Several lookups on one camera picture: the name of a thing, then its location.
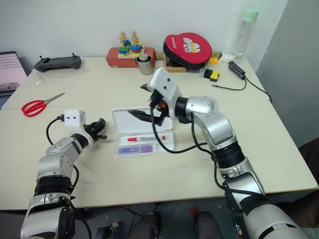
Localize white plastic pencil case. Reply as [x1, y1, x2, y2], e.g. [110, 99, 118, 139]
[111, 107, 175, 158]

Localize white crumpled tissue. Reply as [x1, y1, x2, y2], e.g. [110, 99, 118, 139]
[219, 52, 236, 63]

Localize clear plastic bag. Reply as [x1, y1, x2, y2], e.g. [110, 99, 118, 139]
[33, 59, 91, 88]

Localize black hub cable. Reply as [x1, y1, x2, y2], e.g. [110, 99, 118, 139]
[244, 76, 273, 102]

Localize black handheld controller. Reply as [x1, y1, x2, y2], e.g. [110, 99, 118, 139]
[33, 52, 83, 73]

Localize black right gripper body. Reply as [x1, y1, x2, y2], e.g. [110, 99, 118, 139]
[149, 90, 173, 127]

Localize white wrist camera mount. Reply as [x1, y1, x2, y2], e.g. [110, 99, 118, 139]
[148, 67, 183, 123]
[64, 109, 87, 136]

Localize grey usb hub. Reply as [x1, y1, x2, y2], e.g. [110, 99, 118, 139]
[228, 61, 246, 81]

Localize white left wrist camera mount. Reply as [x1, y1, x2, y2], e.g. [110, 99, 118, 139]
[64, 109, 87, 136]

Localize red cardboard box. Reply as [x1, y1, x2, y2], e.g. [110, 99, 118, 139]
[105, 46, 157, 68]

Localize clear bottle green cap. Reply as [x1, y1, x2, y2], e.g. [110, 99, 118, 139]
[232, 6, 260, 63]

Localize red handled scissors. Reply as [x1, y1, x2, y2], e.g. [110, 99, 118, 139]
[21, 92, 66, 118]

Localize wooden tray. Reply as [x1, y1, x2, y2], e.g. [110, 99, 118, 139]
[163, 55, 188, 74]

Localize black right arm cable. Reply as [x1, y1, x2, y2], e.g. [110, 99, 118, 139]
[150, 104, 215, 160]

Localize wooden colourful stacking toy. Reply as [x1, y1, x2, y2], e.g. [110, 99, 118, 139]
[116, 30, 144, 60]

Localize red marker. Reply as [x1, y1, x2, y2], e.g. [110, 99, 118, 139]
[127, 135, 167, 143]

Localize laptop with pink screen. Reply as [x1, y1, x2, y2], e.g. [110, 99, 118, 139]
[0, 51, 28, 111]

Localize steel cup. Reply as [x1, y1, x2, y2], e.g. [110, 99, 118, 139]
[134, 54, 154, 76]

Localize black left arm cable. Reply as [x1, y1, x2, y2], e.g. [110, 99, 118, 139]
[46, 114, 66, 146]

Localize black and yellow eraser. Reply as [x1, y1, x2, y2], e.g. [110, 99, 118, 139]
[203, 69, 220, 83]

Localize red round punch pad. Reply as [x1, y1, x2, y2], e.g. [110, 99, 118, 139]
[162, 31, 213, 74]

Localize purple eraser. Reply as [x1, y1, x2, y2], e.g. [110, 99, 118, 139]
[118, 145, 153, 154]

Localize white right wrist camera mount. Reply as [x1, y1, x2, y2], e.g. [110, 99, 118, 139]
[148, 67, 183, 123]

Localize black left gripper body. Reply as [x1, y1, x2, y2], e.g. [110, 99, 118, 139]
[83, 121, 98, 144]

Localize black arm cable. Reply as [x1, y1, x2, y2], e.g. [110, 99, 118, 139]
[150, 104, 215, 160]
[46, 114, 66, 146]

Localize thin black plug cable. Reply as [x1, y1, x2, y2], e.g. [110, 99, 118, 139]
[211, 77, 248, 92]

